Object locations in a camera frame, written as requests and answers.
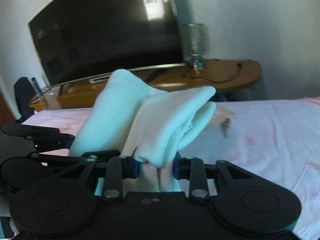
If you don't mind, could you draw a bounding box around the white knitted garment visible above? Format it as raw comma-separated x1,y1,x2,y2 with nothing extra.
69,69,216,192

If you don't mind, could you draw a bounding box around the silver set-top box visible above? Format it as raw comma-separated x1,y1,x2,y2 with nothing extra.
88,76,109,84

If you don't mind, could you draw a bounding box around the black chair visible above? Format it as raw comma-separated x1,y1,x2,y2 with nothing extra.
14,77,36,124

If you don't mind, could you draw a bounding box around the black remote control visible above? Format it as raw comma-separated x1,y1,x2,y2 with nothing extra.
144,68,168,83

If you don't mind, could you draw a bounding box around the pink floral bed sheet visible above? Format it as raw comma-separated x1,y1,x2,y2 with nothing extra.
21,96,320,240

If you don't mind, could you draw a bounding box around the wooden tv cabinet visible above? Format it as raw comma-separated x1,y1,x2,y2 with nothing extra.
29,59,262,112

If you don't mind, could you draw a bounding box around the large black television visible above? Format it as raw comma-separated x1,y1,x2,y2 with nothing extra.
29,0,183,85

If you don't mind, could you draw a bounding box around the black power cable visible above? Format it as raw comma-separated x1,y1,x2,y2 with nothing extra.
181,59,253,84

